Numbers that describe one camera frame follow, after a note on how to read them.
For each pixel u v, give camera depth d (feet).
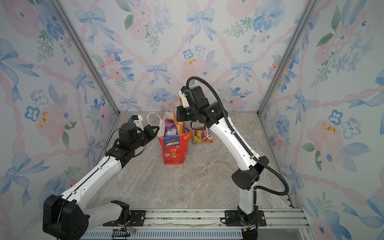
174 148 2.68
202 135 3.39
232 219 2.40
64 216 1.26
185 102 2.03
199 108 1.69
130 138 1.94
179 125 2.35
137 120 2.34
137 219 2.41
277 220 2.51
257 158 1.49
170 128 2.75
